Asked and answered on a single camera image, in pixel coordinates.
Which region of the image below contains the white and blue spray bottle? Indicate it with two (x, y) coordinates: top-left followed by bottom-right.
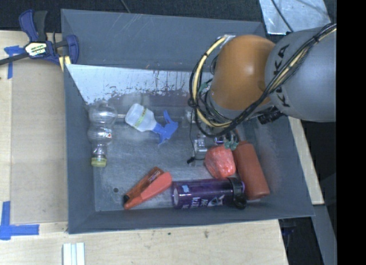
(125, 103), (179, 146)

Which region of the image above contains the red-brown cylindrical bottle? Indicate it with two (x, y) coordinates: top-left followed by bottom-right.
(232, 140), (271, 201)

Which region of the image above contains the orange stapler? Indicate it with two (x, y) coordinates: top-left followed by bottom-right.
(122, 166), (173, 211)

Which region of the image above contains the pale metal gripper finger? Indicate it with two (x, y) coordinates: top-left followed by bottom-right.
(193, 135), (208, 150)
(190, 148), (208, 166)

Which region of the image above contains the grey metal bin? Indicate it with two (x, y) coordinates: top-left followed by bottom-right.
(60, 9), (316, 235)

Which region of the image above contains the purple bottle with black cap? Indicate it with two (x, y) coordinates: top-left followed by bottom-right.
(171, 176), (248, 210)

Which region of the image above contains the pale wood board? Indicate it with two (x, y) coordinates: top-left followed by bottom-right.
(10, 58), (70, 225)

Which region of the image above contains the black cylinder on white bracket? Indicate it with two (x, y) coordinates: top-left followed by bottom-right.
(258, 107), (288, 125)

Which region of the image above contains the clear plastic bottle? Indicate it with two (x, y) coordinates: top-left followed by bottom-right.
(86, 102), (118, 168)

